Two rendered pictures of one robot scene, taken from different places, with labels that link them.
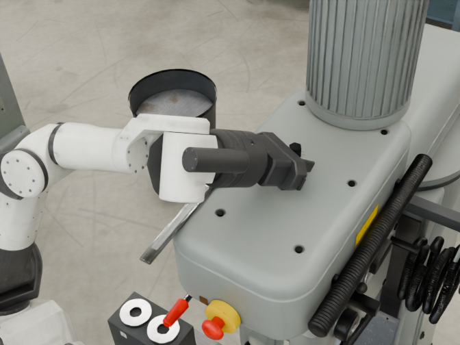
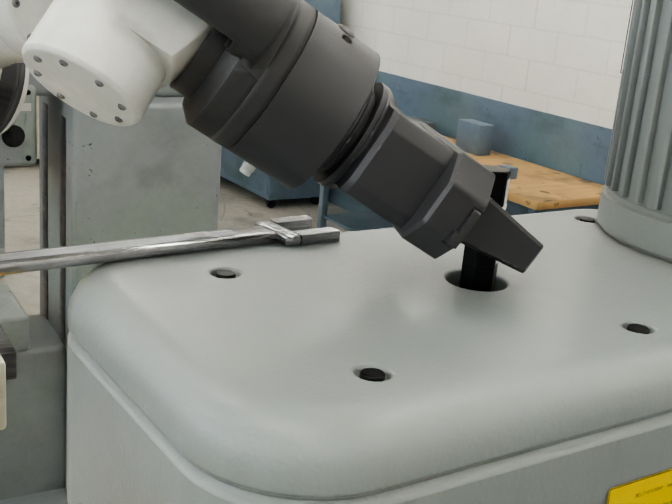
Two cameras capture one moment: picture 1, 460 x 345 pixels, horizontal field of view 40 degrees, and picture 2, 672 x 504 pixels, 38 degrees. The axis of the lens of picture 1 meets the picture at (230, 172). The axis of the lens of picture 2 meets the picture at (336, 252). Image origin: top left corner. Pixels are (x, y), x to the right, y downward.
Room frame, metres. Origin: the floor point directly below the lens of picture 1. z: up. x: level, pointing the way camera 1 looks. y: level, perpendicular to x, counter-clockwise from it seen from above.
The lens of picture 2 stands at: (0.23, -0.21, 2.07)
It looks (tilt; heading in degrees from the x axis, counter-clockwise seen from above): 17 degrees down; 20
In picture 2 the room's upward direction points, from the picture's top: 5 degrees clockwise
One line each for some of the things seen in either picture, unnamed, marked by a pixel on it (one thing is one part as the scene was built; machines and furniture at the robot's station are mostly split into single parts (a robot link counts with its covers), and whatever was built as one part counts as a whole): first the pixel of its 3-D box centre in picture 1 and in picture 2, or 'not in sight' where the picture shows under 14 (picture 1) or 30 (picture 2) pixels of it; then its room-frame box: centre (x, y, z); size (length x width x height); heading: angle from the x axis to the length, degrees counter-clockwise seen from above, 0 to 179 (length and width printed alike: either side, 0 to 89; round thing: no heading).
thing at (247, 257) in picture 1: (296, 202); (478, 398); (0.79, -0.12, 1.81); 0.47 x 0.26 x 0.16; 144
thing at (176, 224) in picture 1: (188, 209); (153, 246); (0.71, 0.07, 1.89); 0.24 x 0.04 x 0.01; 147
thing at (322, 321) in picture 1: (374, 234); not in sight; (0.72, -0.25, 1.79); 0.45 x 0.04 x 0.04; 144
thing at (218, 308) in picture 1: (222, 316); not in sight; (0.59, 0.03, 1.76); 0.06 x 0.02 x 0.06; 54
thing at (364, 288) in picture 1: (369, 264); not in sight; (0.75, -0.26, 1.66); 0.12 x 0.04 x 0.04; 144
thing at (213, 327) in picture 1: (214, 327); not in sight; (0.57, 0.04, 1.76); 0.04 x 0.03 x 0.04; 54
